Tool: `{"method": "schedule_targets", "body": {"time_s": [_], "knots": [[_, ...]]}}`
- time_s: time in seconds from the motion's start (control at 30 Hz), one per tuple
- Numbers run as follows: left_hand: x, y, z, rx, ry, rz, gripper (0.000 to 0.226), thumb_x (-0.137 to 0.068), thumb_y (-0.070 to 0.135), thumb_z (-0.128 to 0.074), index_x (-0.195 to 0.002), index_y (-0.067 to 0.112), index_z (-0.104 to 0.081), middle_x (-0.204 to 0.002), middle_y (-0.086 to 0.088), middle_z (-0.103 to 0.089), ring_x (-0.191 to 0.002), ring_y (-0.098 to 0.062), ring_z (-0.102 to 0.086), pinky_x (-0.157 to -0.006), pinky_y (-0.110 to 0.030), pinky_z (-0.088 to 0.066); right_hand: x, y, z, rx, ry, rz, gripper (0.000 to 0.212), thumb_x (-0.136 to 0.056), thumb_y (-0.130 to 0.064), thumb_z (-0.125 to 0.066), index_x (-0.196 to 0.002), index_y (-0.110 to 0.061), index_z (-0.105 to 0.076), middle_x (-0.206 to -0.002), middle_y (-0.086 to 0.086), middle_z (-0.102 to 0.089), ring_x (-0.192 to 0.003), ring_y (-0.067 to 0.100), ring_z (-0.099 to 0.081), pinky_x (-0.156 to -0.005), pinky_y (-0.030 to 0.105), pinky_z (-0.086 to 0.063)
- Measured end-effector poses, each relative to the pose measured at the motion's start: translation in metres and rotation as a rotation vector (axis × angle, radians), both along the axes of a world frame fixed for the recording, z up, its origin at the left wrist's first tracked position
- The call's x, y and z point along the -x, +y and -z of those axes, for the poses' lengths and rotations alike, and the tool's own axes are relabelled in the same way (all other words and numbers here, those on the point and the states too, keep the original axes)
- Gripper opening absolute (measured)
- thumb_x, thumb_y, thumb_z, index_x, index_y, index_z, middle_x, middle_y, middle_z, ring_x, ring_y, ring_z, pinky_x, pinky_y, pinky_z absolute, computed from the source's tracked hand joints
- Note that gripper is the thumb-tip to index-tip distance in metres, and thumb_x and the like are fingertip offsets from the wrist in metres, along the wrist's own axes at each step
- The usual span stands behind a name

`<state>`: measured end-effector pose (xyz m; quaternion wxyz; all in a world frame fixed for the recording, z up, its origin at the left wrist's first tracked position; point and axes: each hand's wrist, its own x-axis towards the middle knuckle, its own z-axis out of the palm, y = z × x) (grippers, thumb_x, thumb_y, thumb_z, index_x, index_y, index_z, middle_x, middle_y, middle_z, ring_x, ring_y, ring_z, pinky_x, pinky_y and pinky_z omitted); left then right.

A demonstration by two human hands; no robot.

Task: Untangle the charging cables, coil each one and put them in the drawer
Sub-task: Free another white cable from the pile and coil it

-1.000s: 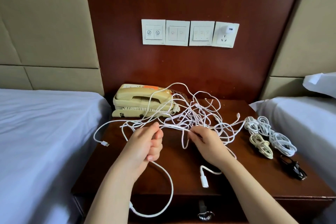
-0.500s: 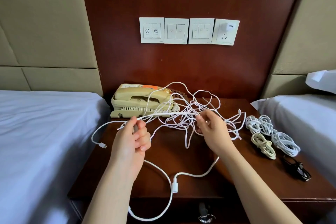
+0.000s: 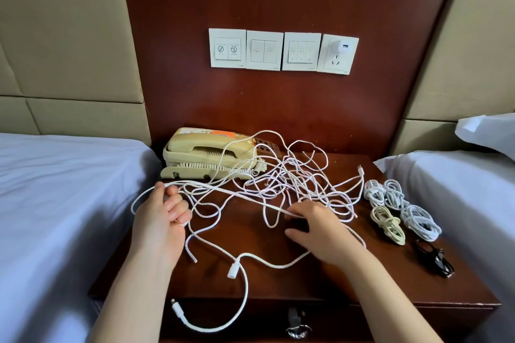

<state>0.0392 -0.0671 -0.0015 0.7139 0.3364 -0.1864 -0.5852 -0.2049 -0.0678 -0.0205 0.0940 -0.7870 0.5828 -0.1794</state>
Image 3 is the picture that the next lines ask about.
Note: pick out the person's left forearm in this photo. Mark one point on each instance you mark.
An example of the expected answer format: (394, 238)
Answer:
(133, 302)

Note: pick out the white plug-in charger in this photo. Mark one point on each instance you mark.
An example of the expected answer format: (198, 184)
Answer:
(344, 48)

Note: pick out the person's left hand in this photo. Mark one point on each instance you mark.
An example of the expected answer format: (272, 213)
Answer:
(157, 230)

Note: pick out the person's right forearm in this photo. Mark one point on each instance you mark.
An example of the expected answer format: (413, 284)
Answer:
(390, 302)

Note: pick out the right bed white sheet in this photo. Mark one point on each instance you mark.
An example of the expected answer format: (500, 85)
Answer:
(475, 194)

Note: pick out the white double rocker wall switch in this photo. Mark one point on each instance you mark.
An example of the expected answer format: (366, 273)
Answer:
(264, 51)

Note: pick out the white triple rocker wall switch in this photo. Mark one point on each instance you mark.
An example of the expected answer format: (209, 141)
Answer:
(302, 52)

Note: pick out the person's right hand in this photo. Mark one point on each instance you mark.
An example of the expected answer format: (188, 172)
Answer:
(326, 238)

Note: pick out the dark wooden drawer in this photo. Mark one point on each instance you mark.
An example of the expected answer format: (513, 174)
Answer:
(265, 323)

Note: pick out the bed white sheet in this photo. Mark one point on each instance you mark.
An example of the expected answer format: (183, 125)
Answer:
(475, 194)
(56, 226)

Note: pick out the white pillow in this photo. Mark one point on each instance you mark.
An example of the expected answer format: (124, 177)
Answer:
(491, 134)

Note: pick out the wooden nightstand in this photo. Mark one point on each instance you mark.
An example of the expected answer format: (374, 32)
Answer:
(459, 290)

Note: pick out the white wall socket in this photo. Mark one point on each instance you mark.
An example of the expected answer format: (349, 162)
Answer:
(334, 64)

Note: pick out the left bed white sheet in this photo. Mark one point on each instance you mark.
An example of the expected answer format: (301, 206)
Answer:
(56, 226)

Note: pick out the beige padded headboard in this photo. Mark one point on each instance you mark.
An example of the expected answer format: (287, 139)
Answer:
(467, 49)
(64, 41)

